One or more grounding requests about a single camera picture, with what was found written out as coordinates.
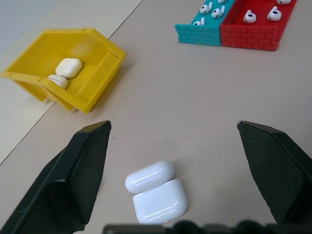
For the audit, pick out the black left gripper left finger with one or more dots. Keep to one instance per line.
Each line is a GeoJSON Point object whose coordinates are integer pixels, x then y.
{"type": "Point", "coordinates": [73, 175]}

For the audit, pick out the yellow plastic bin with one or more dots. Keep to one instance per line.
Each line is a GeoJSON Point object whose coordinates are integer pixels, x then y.
{"type": "Point", "coordinates": [65, 70]}

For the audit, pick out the teal brick-pattern tray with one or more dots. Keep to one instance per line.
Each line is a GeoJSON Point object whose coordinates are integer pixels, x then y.
{"type": "Point", "coordinates": [202, 26]}

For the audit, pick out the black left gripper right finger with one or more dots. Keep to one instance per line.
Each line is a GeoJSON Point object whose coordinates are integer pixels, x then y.
{"type": "Point", "coordinates": [275, 170]}

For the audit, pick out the red brick-pattern tray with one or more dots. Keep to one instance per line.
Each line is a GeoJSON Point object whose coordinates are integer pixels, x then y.
{"type": "Point", "coordinates": [256, 26]}

